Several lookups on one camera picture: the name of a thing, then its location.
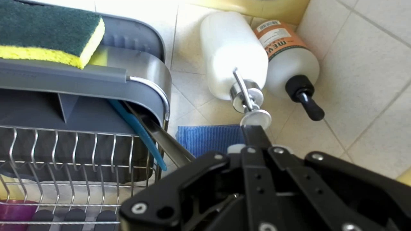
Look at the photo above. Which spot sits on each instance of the orange label black pump bottle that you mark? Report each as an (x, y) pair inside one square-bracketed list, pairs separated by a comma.
[(290, 64)]

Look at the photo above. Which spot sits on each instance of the steel utensil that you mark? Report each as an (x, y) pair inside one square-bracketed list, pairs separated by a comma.
[(167, 141)]

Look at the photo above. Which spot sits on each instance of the blue cloth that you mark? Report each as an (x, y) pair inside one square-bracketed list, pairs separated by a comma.
[(208, 138)]

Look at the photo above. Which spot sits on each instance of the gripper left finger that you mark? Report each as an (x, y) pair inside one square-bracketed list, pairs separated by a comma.
[(257, 179)]

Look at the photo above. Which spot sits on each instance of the purple cup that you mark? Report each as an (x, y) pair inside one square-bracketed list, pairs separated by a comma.
[(14, 213)]

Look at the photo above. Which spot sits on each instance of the white pump bottle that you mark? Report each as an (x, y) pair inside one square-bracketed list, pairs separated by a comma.
[(229, 51)]

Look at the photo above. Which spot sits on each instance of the green and yellow sponge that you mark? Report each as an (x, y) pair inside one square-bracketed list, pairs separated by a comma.
[(45, 29)]

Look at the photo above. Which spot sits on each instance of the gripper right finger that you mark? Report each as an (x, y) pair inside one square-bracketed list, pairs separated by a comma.
[(346, 179)]

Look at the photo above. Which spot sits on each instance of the grey and steel dish rack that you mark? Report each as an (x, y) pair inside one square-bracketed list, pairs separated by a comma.
[(80, 106)]

